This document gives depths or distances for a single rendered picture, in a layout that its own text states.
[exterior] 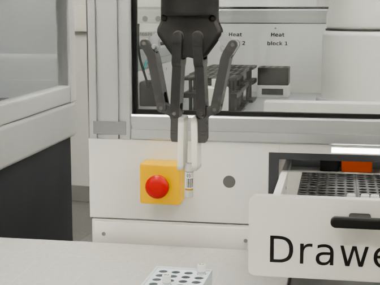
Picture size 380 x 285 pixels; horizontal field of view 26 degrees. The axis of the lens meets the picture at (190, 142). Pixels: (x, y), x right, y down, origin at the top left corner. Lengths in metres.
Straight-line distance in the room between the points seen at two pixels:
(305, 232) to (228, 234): 0.38
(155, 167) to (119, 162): 0.09
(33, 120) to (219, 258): 0.90
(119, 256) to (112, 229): 0.11
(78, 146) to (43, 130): 2.90
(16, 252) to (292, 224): 0.55
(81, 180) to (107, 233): 3.65
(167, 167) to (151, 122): 0.09
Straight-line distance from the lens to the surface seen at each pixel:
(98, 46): 1.47
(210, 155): 1.44
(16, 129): 2.05
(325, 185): 1.31
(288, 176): 1.45
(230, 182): 1.44
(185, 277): 1.20
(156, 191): 1.39
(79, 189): 5.16
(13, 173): 2.10
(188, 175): 1.09
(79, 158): 5.13
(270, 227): 1.11
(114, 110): 1.46
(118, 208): 1.50
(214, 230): 1.47
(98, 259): 1.40
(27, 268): 1.37
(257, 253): 1.12
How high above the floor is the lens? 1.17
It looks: 9 degrees down
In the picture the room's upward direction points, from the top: straight up
